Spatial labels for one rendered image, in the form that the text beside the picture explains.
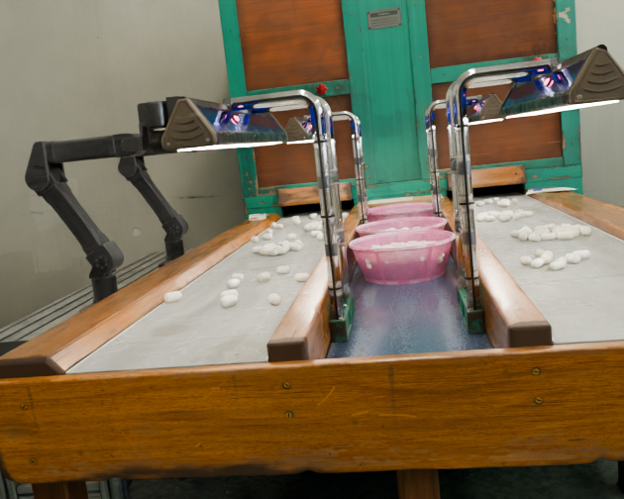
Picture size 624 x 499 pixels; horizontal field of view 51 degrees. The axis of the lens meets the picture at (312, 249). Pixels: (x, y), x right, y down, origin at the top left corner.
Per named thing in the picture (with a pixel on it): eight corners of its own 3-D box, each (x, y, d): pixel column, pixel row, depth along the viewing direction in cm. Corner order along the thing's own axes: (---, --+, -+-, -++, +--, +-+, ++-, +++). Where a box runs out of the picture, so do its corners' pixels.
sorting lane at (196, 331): (66, 386, 94) (64, 372, 94) (283, 222, 271) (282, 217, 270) (268, 374, 90) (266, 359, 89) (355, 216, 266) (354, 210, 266)
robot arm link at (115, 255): (128, 259, 173) (52, 159, 170) (118, 264, 166) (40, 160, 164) (111, 272, 174) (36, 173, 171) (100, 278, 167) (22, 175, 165)
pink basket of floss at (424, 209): (400, 242, 217) (397, 214, 215) (351, 238, 239) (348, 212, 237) (455, 229, 231) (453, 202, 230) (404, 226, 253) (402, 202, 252)
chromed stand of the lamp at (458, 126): (468, 334, 112) (449, 69, 105) (458, 304, 131) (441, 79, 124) (582, 327, 109) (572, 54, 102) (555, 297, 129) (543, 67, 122)
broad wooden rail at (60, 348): (9, 477, 98) (-14, 361, 95) (259, 257, 275) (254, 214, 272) (83, 475, 96) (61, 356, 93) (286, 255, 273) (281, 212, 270)
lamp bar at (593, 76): (572, 105, 84) (569, 48, 83) (498, 118, 145) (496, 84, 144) (637, 97, 83) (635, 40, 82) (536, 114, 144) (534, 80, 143)
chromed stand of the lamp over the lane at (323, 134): (244, 349, 118) (211, 99, 111) (265, 318, 137) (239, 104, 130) (348, 342, 115) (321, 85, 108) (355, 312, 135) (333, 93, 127)
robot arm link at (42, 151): (148, 131, 168) (37, 143, 171) (135, 131, 159) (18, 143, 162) (155, 178, 169) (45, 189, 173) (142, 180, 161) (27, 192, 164)
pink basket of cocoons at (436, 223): (375, 268, 176) (372, 235, 175) (348, 255, 202) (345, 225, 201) (465, 254, 182) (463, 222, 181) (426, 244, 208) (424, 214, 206)
